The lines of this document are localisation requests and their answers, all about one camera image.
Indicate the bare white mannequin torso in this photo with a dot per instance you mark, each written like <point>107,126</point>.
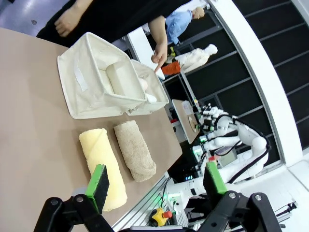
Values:
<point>198,56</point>

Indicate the white towel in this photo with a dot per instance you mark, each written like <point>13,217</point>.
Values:
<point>120,77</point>

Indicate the orange cloth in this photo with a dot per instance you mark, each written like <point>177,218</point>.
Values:
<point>171,68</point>

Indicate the cream fabric basket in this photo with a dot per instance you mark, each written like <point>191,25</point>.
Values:
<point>154,87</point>
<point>84,96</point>

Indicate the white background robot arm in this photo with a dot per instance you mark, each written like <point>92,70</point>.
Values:
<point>256,147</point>
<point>217,116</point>

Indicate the person's left hand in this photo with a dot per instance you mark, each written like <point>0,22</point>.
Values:
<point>160,54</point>

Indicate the wooden background table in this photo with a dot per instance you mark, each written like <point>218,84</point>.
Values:
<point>187,120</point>

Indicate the yellow emergency stop button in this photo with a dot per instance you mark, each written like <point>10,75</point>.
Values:
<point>159,215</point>

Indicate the mannequin in blue shirt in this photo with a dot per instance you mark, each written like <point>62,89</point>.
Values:
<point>181,21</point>

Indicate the person's right forearm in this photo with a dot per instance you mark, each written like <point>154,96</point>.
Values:
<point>85,6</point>

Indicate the person's left forearm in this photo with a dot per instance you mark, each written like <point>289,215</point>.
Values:
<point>158,30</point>

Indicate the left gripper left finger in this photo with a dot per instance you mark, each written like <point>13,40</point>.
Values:
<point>96,191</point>

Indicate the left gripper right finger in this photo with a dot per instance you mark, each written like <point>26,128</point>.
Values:
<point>213,181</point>

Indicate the beige towel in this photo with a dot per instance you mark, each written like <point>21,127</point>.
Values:
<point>135,149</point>

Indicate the person's right hand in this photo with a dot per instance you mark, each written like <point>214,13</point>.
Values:
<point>65,24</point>

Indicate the grey control box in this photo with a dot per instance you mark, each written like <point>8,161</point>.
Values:
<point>228,157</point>

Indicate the yellow towel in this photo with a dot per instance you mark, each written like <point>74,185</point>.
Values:
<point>103,157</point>

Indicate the person in black t-shirt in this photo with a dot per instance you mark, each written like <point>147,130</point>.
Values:
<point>108,17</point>

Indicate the white side table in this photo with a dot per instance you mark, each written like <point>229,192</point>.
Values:
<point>138,46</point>

